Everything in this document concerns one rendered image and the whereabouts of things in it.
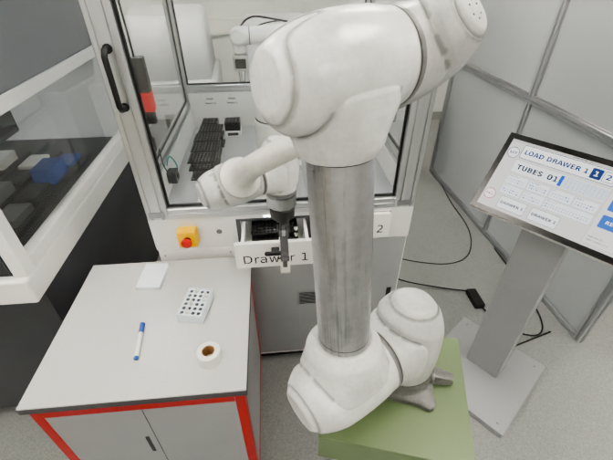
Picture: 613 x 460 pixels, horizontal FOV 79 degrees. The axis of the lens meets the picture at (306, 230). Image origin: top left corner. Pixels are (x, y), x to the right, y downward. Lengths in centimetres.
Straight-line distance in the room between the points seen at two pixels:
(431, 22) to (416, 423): 83
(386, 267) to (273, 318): 59
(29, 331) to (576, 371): 254
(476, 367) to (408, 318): 140
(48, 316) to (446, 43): 157
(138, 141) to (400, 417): 111
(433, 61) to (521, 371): 193
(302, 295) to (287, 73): 139
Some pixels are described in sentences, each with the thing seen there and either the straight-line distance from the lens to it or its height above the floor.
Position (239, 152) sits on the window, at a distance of 133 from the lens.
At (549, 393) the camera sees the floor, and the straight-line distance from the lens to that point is 234.
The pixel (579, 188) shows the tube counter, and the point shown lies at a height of 111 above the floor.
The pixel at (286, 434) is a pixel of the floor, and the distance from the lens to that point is 192.
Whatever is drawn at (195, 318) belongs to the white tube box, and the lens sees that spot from 130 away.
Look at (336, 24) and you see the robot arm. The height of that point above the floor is 169.
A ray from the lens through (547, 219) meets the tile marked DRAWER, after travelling 153.
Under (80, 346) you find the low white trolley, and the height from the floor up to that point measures 76.
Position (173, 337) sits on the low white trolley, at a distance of 131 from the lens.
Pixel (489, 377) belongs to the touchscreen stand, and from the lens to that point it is 220.
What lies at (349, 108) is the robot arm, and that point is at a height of 161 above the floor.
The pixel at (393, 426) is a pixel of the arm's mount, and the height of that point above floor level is 86.
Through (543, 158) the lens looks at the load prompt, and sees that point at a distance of 160.
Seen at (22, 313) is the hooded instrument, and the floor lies 69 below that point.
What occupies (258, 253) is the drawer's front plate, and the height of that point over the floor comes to 89.
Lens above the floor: 175
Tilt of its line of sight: 37 degrees down
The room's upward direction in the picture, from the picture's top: straight up
